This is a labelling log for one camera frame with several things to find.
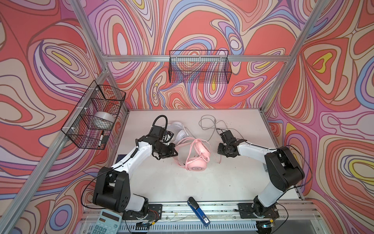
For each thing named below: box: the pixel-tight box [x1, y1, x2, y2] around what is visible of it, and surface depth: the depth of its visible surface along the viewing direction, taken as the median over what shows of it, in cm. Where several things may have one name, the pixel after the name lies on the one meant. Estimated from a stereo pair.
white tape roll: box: [93, 111, 116, 124], surface depth 75 cm
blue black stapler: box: [187, 196, 211, 227], surface depth 72 cm
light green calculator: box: [90, 209, 123, 234], surface depth 70 cm
